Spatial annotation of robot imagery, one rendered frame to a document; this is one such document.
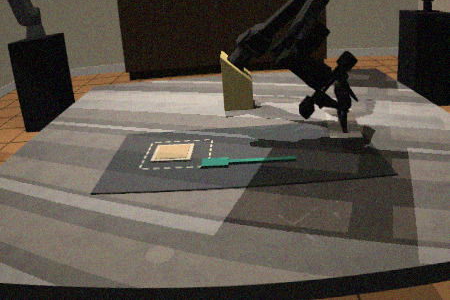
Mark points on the beige tile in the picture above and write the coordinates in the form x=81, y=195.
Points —
x=173, y=153

